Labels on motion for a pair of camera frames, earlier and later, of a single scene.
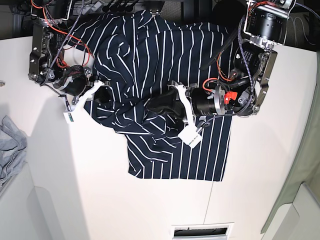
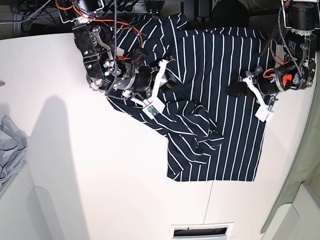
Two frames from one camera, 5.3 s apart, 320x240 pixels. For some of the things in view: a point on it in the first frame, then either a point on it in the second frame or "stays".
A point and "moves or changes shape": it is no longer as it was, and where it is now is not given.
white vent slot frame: [221, 231] stays
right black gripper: [204, 103] to [269, 81]
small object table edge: [2, 83] stays
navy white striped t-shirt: [139, 57] moves or changes shape
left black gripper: [74, 81] to [139, 78]
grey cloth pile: [13, 148] stays
